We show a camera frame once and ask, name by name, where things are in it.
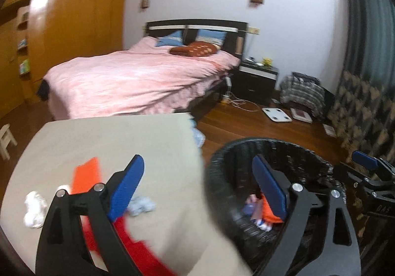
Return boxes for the blue quilted mat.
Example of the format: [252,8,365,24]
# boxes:
[190,119,206,151]

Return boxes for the red and white scale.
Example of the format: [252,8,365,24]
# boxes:
[291,108,313,124]

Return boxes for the white charger cable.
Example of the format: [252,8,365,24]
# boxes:
[221,76,262,113]

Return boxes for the grey table cloth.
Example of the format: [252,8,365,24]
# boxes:
[1,114,250,275]

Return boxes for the patterned curtain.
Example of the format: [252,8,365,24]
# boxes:
[328,0,394,163]

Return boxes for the blue pillow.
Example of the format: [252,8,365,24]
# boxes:
[196,29,227,48]
[155,30,183,47]

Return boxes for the left wall lamp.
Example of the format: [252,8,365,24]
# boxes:
[141,0,150,9]

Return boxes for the red rubber glove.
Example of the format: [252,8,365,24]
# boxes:
[82,217,176,276]

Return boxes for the black bedside table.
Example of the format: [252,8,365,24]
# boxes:
[231,60,278,106]

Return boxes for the plaid bag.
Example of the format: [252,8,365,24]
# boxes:
[280,72,325,118]

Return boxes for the dark wooden headboard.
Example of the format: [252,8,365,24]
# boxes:
[143,19,248,59]

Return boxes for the yellow plush toy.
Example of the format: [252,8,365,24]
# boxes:
[262,57,273,68]

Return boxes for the right blue pillow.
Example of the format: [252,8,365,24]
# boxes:
[196,29,227,48]

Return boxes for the bed with pink cover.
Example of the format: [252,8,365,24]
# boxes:
[43,37,240,120]

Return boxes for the black trash bin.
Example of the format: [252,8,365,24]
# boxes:
[204,137,346,270]

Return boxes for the white crumpled tissue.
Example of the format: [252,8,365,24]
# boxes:
[23,190,48,229]

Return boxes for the white small stool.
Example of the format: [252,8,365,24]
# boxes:
[0,124,18,160]

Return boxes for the orange knitted cloth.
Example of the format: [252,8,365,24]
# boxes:
[71,157,102,195]
[261,195,283,224]

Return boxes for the left blue pillow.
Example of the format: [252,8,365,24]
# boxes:
[155,30,183,47]

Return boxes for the wooden wardrobe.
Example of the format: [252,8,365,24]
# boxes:
[1,0,124,116]

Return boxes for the brown dotted cushion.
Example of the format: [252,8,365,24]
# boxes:
[169,41,218,57]

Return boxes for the white bathroom scale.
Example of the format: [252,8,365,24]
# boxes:
[262,108,293,123]

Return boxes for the grey crumpled tissue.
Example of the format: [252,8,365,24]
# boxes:
[127,197,156,217]

